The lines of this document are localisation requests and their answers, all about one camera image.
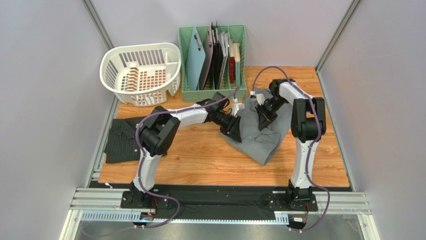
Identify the pink grey clipboard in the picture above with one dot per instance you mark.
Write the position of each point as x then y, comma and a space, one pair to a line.
208, 49

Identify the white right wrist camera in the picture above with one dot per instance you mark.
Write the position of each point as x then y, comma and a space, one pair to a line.
259, 97

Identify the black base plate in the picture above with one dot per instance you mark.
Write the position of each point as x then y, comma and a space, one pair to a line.
216, 201

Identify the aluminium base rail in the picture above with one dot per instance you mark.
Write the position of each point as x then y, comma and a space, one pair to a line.
341, 202

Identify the grey long sleeve shirt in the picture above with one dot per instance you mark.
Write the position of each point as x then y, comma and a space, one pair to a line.
260, 145

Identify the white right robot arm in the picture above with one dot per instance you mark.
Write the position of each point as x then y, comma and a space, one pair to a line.
308, 125

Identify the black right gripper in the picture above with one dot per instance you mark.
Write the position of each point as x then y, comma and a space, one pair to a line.
263, 113

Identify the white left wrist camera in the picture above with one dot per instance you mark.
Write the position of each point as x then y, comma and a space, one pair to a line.
236, 106

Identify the green file organizer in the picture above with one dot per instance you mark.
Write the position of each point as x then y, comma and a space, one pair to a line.
237, 32

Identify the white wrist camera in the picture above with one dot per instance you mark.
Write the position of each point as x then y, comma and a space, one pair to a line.
259, 97
236, 106

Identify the white slotted cable duct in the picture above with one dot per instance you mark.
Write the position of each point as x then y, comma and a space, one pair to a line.
137, 217

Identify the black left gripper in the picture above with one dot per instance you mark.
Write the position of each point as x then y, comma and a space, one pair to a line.
232, 129

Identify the red book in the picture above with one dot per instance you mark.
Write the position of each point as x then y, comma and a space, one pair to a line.
231, 54

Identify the light blue clipboard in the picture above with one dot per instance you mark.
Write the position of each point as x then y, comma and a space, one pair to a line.
195, 60

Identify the black folder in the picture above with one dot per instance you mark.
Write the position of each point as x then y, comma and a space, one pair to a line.
214, 67

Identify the dark striped folded shirt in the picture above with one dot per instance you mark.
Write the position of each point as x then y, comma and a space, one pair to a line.
121, 145

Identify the teal book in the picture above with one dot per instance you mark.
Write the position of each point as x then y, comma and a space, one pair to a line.
237, 64

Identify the white plastic laundry basket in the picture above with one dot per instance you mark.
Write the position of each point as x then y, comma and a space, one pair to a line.
142, 75

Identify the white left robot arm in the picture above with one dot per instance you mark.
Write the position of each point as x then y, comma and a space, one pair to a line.
156, 133

